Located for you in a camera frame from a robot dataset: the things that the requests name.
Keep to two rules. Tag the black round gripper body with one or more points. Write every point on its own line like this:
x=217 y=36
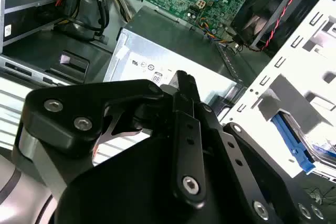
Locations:
x=126 y=187

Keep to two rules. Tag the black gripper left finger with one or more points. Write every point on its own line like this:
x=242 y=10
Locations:
x=65 y=103

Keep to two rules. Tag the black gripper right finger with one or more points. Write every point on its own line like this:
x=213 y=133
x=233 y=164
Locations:
x=249 y=171

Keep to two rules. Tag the hard disk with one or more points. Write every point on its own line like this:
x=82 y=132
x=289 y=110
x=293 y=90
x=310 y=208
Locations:
x=291 y=140

